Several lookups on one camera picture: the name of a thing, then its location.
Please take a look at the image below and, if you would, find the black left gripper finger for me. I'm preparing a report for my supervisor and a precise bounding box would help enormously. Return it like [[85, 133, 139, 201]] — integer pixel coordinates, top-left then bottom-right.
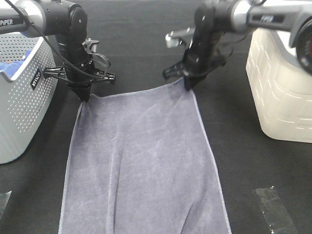
[[84, 86, 91, 102], [70, 87, 85, 100]]

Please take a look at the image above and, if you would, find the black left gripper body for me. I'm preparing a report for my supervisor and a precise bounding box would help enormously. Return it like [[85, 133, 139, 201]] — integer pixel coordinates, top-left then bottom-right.
[[43, 44, 116, 88]]

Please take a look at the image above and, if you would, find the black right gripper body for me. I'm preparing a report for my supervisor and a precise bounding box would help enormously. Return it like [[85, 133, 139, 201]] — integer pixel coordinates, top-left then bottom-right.
[[162, 45, 226, 80]]

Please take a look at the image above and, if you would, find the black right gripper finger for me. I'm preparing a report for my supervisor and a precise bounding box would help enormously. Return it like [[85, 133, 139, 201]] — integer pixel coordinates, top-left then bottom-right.
[[189, 75, 206, 89], [184, 77, 191, 91]]

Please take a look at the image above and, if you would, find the grey terry towel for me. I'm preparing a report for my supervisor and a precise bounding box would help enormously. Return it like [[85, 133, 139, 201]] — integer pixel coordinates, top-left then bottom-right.
[[58, 79, 231, 234]]

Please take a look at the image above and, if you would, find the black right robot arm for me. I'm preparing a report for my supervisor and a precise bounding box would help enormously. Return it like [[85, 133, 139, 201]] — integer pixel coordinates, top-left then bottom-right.
[[162, 0, 312, 91]]

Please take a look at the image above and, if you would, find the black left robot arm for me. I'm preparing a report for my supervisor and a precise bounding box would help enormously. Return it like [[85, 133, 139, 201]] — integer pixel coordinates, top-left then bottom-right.
[[0, 0, 116, 101]]

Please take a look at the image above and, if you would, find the grey perforated laundry basket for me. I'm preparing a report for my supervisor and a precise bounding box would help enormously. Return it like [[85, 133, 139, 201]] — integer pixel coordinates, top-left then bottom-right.
[[0, 32, 57, 164]]

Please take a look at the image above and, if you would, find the blue cloth in basket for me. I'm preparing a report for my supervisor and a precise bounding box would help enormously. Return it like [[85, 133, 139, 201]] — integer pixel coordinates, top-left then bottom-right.
[[0, 50, 31, 78]]

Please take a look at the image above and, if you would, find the cream white storage basket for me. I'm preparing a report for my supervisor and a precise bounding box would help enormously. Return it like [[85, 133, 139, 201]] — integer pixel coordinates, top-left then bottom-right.
[[246, 29, 312, 143]]

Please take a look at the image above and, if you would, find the black table mat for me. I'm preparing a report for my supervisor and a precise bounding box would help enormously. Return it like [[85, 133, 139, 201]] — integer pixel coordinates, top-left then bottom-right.
[[0, 0, 312, 234]]

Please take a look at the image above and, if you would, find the left clear tape strip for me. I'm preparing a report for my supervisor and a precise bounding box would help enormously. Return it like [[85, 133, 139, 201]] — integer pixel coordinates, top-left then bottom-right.
[[0, 191, 12, 219]]

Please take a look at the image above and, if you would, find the clear tape strip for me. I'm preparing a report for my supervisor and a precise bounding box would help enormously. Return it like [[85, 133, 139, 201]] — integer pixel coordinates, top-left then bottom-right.
[[0, 191, 12, 219], [253, 186, 298, 234]]

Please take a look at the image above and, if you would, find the right clear tape strip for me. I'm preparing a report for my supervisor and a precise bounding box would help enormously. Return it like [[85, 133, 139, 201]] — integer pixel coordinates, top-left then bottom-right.
[[253, 186, 298, 234]]

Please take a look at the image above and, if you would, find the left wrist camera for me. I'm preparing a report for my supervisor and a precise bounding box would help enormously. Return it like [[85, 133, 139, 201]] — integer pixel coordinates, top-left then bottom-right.
[[82, 38, 99, 54]]

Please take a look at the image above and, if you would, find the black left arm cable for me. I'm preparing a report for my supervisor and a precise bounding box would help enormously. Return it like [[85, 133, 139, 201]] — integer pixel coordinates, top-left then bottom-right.
[[3, 0, 112, 76]]

